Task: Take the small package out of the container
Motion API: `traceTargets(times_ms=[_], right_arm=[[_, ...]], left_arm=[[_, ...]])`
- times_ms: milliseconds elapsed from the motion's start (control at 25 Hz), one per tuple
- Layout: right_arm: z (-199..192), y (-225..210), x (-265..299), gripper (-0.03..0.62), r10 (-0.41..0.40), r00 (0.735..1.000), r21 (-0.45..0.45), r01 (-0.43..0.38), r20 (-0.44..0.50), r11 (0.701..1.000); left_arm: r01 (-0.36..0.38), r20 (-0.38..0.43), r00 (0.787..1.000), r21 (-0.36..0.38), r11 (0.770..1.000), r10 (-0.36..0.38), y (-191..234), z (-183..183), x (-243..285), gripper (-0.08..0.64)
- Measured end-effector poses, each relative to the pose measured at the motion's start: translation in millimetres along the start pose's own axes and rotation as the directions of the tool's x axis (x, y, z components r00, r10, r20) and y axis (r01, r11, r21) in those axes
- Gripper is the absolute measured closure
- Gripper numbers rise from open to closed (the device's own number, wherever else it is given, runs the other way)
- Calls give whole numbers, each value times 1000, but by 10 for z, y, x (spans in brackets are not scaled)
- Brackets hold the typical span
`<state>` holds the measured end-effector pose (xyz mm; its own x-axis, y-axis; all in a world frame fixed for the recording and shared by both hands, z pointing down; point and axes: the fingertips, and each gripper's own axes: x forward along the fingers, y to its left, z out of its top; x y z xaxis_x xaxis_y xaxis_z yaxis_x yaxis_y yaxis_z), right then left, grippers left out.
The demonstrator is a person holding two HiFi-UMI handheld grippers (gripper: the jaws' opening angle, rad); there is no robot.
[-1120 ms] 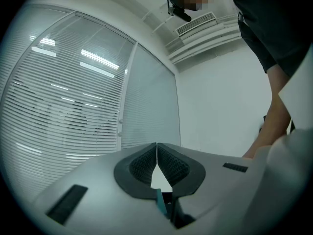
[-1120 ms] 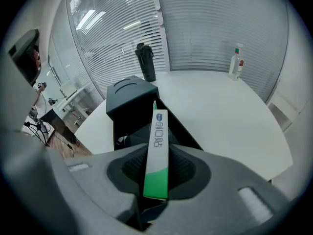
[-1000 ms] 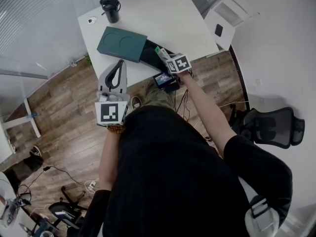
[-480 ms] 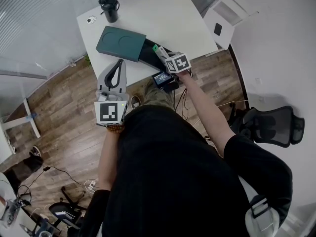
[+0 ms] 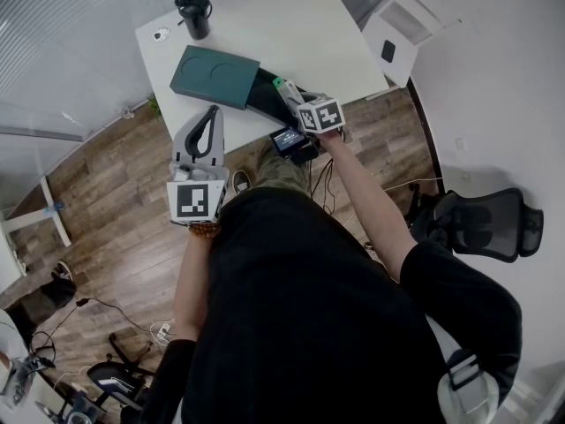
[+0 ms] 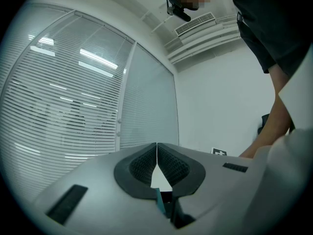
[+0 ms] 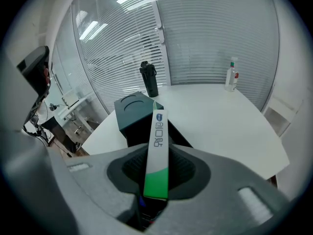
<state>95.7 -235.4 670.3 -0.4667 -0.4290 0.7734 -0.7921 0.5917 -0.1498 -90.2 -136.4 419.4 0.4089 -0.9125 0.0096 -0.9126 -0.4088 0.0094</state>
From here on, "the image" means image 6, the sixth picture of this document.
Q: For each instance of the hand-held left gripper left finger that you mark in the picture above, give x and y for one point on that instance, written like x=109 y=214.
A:
x=97 y=192

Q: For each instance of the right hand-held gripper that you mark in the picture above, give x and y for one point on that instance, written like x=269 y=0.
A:
x=218 y=152

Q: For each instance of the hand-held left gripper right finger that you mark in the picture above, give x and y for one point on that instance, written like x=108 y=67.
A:
x=215 y=180

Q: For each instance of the person's right forearm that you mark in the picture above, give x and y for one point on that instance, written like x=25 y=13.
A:
x=274 y=121

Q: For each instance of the narrow window blind panel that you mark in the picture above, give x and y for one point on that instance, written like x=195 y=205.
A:
x=150 y=101

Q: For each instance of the wide window blind panel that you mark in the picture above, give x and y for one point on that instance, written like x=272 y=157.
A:
x=61 y=106

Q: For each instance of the white ceiling pipes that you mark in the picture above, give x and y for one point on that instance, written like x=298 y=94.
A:
x=203 y=46

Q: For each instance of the white ceiling air vent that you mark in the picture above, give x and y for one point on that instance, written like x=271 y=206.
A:
x=194 y=24

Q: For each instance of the person's black shirt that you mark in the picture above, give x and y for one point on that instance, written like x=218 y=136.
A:
x=274 y=21

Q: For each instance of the black head-mounted camera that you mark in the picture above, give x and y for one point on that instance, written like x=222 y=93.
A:
x=177 y=11

